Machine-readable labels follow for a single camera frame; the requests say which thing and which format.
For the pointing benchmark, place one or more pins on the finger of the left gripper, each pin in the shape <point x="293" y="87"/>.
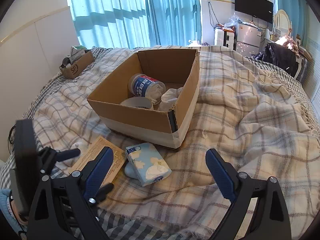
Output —
<point x="67" y="154"/>
<point x="101" y="194"/>

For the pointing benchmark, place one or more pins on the small SF cardboard box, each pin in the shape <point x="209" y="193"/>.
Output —
<point x="74" y="70"/>

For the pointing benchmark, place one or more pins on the silver mini fridge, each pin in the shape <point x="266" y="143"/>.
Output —
<point x="248" y="39"/>

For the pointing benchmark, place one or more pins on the large open cardboard box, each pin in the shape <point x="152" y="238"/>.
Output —
<point x="176" y="68"/>

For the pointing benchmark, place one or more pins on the black wall television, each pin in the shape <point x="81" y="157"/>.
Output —
<point x="261" y="9"/>

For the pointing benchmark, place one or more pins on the red and beige carton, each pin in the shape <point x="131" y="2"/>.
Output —
<point x="110" y="163"/>

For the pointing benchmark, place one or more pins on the blue tissue pack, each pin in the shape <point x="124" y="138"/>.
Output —
<point x="145" y="164"/>

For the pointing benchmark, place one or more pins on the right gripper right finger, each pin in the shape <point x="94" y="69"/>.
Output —
<point x="270" y="218"/>

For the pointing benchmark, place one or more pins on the grey tape roll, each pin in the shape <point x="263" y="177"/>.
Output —
<point x="138" y="102"/>

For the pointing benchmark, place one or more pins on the white louvered wardrobe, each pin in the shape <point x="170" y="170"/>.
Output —
<point x="311" y="84"/>

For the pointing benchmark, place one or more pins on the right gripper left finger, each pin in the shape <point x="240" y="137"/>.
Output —
<point x="61" y="205"/>

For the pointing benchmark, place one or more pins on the white oval vanity mirror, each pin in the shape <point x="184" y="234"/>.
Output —
<point x="282" y="25"/>

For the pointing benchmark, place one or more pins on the cream lace cloth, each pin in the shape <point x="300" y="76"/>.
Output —
<point x="168" y="99"/>

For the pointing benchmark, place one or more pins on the dark jacket on chair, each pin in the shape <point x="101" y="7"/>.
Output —
<point x="279" y="56"/>

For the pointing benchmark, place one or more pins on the large blue window curtain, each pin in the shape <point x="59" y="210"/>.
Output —
<point x="136" y="23"/>

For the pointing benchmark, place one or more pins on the small blue side curtain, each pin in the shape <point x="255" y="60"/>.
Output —
<point x="298" y="14"/>

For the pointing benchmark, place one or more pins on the person's left hand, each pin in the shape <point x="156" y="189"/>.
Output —
<point x="20" y="223"/>

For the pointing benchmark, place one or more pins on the beige plaid blanket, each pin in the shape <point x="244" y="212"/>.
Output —
<point x="259" y="121"/>

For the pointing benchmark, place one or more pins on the white suitcase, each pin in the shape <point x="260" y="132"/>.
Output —
<point x="219" y="37"/>

